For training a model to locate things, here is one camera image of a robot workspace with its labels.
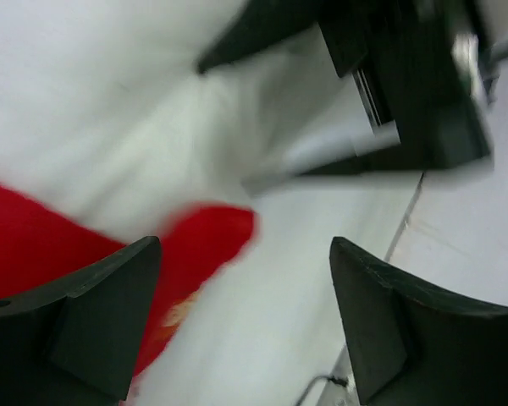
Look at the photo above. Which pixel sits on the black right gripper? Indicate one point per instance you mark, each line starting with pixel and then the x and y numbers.
pixel 418 65

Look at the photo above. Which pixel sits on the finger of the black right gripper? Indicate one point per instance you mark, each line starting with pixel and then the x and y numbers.
pixel 260 25

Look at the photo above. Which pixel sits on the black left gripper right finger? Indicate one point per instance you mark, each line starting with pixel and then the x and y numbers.
pixel 411 342

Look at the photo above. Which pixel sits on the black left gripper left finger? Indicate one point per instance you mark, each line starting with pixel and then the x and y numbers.
pixel 75 340

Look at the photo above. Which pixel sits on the red patterned pillowcase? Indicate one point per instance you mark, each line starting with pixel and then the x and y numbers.
pixel 38 245

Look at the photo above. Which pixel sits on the white pillow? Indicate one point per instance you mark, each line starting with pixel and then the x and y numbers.
pixel 103 119

